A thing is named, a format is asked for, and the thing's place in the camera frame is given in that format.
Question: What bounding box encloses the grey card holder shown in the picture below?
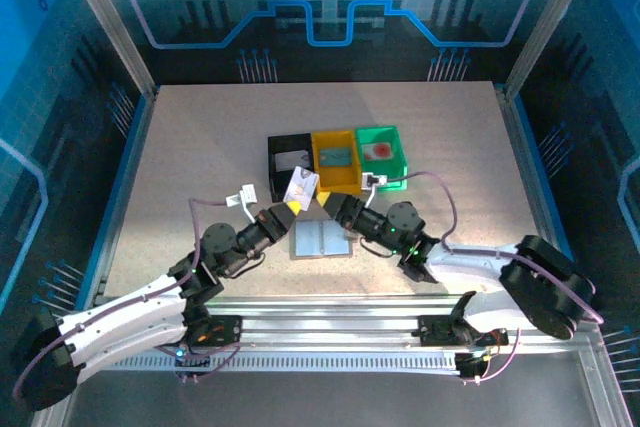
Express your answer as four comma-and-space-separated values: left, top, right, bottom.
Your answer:
289, 218, 356, 262

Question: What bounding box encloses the white printed card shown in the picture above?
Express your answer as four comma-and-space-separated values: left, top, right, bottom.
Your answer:
282, 165, 321, 204
276, 149, 311, 172

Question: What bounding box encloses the teal credit card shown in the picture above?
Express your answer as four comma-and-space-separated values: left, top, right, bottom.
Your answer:
319, 147, 354, 168

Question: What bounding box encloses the white card with red dot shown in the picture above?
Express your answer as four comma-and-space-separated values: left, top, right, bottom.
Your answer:
362, 141, 397, 161

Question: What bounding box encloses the yellow plastic bin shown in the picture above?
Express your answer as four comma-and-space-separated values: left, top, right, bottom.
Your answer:
310, 129, 364, 198

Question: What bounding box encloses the green plastic bin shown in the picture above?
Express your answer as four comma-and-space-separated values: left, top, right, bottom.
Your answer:
354, 125, 409, 192

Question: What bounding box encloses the black plastic bin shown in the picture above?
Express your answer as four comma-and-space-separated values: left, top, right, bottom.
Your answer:
267, 132, 317, 204

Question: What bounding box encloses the small black control board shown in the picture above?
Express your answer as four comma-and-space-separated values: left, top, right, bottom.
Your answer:
453, 350, 494, 384
172, 345, 212, 384

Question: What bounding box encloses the blue table edge strip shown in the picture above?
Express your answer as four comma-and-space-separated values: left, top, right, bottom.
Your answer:
73, 94, 151, 311

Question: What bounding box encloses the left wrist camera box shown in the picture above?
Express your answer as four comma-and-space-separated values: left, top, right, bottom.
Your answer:
225, 184, 260, 222

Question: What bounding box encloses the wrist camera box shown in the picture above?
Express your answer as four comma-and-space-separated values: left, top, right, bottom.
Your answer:
359, 172, 390, 209
225, 184, 260, 222

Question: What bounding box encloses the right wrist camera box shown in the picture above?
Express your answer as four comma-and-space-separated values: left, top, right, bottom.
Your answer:
359, 172, 390, 209

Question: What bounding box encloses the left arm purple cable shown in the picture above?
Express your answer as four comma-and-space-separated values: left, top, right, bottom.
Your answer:
12, 196, 244, 401

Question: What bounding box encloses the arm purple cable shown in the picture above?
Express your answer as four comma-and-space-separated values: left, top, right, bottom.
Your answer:
384, 170, 604, 386
12, 196, 244, 401

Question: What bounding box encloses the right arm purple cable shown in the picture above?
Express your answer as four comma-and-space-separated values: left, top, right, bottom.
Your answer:
384, 170, 604, 386

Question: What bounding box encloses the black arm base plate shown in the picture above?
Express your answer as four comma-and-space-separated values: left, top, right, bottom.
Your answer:
187, 314, 246, 348
417, 314, 510, 348

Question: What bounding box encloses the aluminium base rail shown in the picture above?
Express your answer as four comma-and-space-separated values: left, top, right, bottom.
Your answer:
58, 293, 604, 354

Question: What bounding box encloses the aluminium side rail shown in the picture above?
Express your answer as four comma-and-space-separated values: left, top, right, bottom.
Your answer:
85, 85, 160, 309
494, 85, 576, 309

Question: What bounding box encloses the white slotted cable duct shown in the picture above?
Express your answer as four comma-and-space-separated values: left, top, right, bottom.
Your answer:
114, 351, 464, 373

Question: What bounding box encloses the aluminium frame post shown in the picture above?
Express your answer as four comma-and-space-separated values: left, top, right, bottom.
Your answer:
53, 0, 160, 98
502, 0, 604, 101

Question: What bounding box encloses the aluminium lower frame bar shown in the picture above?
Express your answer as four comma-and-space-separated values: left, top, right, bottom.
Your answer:
579, 346, 637, 427

